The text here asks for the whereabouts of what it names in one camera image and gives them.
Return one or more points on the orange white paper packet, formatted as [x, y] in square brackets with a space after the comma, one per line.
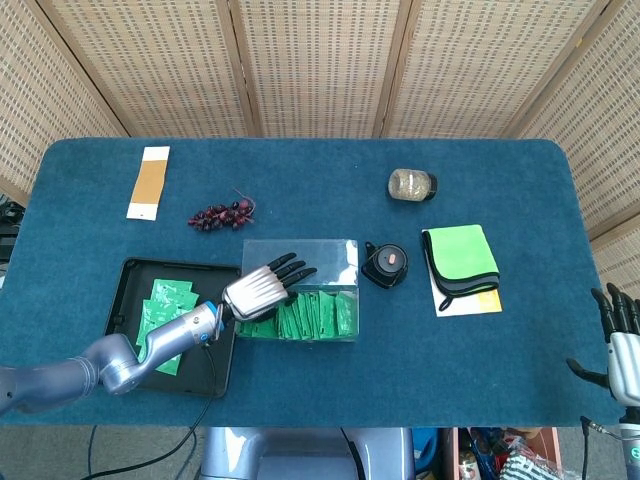
[149, 182]

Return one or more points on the white paper sheet yellow corner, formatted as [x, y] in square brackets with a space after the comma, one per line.
[475, 306]

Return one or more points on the dark equipment behind table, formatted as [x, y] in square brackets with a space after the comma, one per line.
[9, 225]

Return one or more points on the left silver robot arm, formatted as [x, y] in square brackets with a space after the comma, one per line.
[165, 335]

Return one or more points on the green grey microfiber cloth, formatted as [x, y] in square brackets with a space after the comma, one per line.
[462, 255]

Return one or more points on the glass jar with black lid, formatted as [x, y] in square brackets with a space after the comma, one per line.
[409, 185]

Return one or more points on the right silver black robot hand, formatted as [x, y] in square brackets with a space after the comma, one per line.
[625, 360]

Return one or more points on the black plastic tray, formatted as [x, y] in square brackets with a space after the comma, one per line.
[125, 290]

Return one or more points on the red crate with clutter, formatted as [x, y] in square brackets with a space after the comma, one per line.
[500, 455]

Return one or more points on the black bottle cap orange button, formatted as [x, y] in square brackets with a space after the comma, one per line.
[385, 265]

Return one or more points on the transparent plastic box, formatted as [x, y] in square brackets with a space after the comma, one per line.
[325, 260]

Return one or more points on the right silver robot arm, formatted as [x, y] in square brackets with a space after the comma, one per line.
[631, 450]

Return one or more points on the silver robot torso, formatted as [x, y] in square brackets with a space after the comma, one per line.
[300, 455]

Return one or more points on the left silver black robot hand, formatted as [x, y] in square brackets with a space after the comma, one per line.
[255, 292]

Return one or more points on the wicker folding screen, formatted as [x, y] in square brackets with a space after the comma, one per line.
[320, 65]

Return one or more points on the blue table cloth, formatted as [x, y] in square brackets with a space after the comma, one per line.
[350, 380]

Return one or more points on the dark red grape bunch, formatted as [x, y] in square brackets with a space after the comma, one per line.
[220, 215]

